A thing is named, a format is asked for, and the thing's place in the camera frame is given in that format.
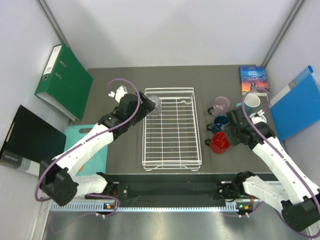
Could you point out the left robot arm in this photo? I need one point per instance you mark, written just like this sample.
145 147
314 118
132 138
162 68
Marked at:
58 175

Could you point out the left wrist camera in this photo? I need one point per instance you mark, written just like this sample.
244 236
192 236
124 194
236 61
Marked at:
118 94

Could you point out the red ceramic mug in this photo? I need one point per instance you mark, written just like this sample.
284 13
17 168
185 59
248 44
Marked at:
218 143

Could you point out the black clip file folder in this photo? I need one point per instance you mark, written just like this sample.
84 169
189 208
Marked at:
30 140

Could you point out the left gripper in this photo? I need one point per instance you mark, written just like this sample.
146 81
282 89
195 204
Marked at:
149 105

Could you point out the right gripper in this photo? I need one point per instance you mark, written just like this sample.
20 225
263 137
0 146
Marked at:
227 129

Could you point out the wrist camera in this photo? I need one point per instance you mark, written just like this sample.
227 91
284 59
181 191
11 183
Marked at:
258 116
118 94

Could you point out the lilac ceramic mug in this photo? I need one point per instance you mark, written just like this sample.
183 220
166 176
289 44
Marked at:
220 106

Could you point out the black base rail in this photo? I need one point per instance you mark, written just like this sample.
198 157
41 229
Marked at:
130 186

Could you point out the Jane Eyre book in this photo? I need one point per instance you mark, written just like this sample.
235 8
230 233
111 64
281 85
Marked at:
253 78

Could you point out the slotted cable duct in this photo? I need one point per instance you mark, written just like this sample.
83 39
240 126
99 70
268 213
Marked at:
108 206

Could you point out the light blue floral mug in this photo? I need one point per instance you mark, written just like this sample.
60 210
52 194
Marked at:
251 102

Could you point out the green lever arch binder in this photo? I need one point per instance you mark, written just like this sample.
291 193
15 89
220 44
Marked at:
65 83

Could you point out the white wire dish rack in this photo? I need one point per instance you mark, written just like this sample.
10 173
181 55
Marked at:
171 141

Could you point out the clear glass cup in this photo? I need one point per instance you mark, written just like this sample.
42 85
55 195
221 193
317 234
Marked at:
158 108

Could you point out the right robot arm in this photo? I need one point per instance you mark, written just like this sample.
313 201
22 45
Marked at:
297 198

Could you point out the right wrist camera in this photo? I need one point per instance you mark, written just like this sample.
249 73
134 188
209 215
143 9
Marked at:
258 116

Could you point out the blue folder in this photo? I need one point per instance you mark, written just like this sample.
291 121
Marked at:
297 106

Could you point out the dark blue mug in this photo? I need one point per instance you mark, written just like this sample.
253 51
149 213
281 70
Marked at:
217 124

